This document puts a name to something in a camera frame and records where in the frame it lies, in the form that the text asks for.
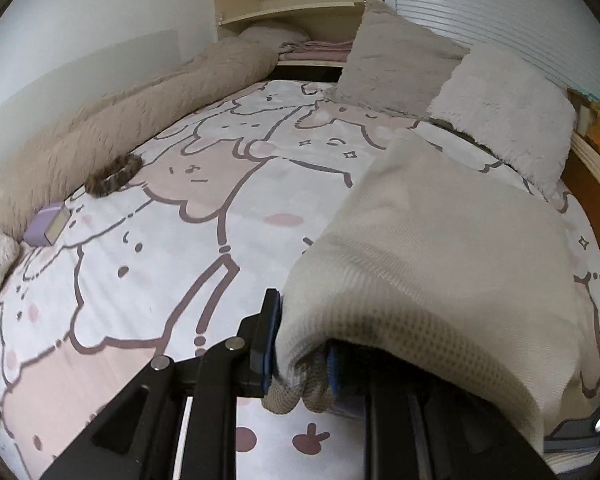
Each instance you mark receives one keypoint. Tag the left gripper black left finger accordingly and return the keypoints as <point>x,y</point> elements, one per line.
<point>257,362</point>

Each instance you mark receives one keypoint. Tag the pink white cartoon bedspread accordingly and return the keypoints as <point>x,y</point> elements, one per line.
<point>228,200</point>

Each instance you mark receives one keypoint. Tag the long beige body pillow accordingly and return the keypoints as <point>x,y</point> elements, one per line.
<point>57,160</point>

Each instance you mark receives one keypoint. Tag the cream fluffy pillow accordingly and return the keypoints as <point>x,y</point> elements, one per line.
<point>508,106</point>

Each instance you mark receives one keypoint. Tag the brown furry scrunchie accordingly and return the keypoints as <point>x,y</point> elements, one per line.
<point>114,176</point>

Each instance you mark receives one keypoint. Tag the small purple box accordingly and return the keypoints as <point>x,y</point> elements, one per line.
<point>46,225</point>

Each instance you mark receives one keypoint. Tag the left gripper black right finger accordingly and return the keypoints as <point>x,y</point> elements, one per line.
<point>352,370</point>

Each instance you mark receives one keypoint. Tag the grey fluffy pillow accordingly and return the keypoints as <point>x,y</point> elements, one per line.
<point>395,66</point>

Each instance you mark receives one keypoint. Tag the beige waffle knit garment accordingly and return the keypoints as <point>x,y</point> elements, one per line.
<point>451,270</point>

